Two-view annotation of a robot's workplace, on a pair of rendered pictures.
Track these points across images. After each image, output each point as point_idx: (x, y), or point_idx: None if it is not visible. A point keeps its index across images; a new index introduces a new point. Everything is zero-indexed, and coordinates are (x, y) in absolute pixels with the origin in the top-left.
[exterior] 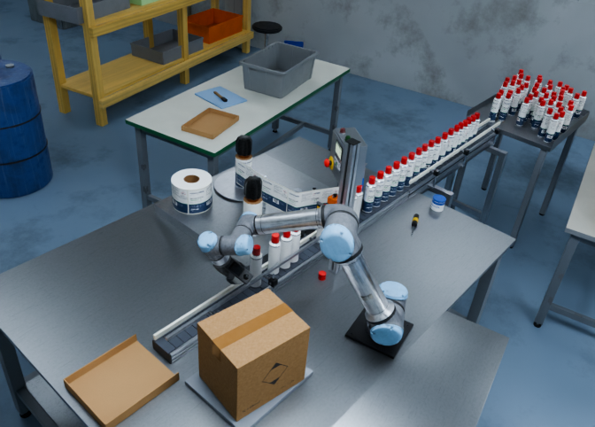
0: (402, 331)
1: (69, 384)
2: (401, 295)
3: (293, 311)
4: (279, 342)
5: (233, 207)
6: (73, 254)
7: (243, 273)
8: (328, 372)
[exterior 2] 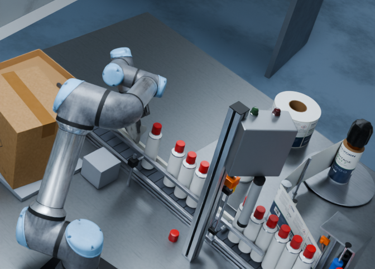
0: (22, 236)
1: (32, 51)
2: (71, 236)
3: (115, 202)
4: (1, 109)
5: (287, 164)
6: (195, 60)
7: None
8: None
